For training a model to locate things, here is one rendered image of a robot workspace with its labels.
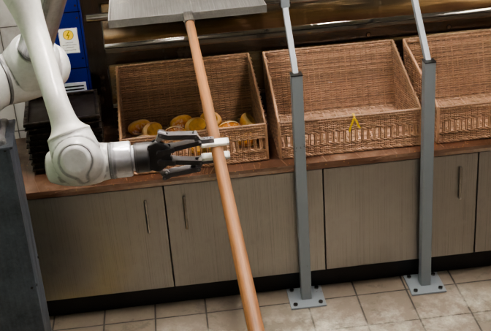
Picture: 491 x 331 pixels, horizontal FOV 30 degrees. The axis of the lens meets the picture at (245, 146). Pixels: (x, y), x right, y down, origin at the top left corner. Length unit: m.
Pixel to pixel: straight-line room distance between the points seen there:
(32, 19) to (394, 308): 1.96
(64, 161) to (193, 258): 1.61
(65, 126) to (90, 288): 1.63
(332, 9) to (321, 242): 0.96
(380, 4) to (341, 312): 1.26
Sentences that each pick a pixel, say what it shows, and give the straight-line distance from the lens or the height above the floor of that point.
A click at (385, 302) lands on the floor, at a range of 3.68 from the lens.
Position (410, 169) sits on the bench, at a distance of 3.55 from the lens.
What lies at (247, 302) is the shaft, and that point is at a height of 1.13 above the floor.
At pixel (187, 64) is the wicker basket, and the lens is 3.78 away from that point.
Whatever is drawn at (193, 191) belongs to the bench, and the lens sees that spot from 3.44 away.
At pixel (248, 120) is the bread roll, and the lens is 3.67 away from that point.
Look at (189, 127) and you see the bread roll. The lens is 3.68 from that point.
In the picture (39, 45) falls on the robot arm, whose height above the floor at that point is 1.43.
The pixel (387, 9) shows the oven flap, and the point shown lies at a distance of 3.86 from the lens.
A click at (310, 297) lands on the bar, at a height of 0.02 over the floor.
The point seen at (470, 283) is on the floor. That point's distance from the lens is 3.81.
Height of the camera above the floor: 2.10
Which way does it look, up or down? 25 degrees down
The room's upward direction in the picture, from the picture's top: 4 degrees counter-clockwise
